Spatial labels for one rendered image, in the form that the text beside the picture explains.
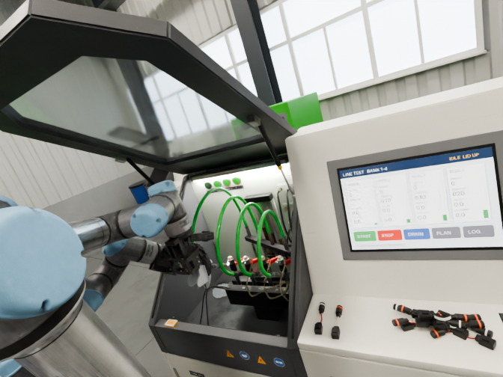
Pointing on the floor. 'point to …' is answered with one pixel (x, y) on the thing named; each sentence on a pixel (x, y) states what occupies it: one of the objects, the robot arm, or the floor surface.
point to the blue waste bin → (139, 191)
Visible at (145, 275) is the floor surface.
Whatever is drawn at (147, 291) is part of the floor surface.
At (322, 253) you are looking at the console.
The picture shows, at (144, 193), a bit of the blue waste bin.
